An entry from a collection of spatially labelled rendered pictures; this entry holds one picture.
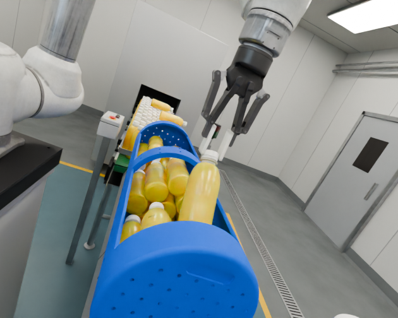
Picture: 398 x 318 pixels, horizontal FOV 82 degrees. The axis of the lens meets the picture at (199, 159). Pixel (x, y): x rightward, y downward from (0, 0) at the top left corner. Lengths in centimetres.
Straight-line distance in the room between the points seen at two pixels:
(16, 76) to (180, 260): 60
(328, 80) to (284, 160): 211
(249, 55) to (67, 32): 56
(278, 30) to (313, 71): 566
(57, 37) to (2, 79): 21
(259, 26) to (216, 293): 47
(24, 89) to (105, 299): 57
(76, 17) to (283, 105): 535
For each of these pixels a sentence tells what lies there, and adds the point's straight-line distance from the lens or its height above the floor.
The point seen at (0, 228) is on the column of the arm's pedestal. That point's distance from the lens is 84.
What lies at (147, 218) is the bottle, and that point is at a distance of 53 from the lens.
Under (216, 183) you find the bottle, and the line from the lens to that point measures 48.
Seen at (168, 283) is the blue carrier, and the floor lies 116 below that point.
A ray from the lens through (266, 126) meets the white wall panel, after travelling 580.
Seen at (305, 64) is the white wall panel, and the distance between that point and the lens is 603.
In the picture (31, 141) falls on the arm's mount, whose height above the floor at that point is 107.
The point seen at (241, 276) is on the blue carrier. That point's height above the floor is 120.
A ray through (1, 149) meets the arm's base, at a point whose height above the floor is 108.
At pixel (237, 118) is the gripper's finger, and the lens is 51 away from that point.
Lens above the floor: 144
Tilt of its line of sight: 16 degrees down
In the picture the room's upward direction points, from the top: 24 degrees clockwise
